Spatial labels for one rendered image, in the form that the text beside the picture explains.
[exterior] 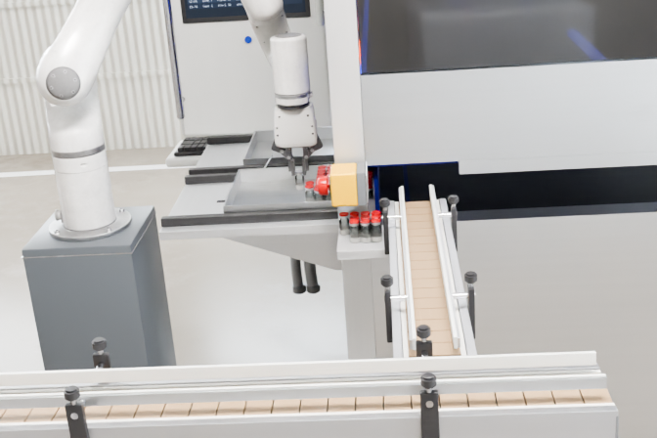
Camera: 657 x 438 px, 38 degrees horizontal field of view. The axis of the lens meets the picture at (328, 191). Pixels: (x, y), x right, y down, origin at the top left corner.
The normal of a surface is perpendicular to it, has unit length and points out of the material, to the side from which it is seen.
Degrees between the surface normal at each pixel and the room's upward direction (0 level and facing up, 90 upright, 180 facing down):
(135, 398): 90
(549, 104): 90
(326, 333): 0
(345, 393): 90
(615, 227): 90
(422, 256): 0
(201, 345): 0
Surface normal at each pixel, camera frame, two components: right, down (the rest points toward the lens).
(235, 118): -0.07, 0.34
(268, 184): -0.07, -0.94
